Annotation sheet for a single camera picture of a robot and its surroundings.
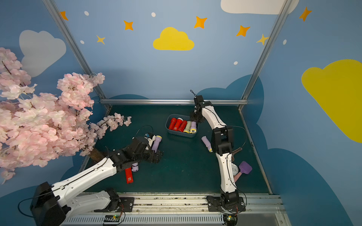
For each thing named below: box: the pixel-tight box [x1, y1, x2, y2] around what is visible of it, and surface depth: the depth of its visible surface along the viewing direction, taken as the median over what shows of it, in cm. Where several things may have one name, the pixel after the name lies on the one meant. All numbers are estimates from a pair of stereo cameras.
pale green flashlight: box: [183, 120, 192, 134], surface depth 107 cm
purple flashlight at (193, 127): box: [189, 121, 197, 134], surface depth 100 cm
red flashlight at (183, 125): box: [179, 120, 188, 133], surface depth 109 cm
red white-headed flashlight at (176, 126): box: [172, 117, 184, 132], surface depth 110 cm
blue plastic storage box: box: [165, 113, 180, 137], surface depth 106 cm
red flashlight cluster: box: [168, 117, 177, 130], surface depth 109 cm
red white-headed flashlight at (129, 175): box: [125, 167, 134, 185], surface depth 82 cm
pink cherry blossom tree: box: [0, 47, 132, 184], surface depth 52 cm
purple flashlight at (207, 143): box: [201, 135, 214, 153], surface depth 100 cm
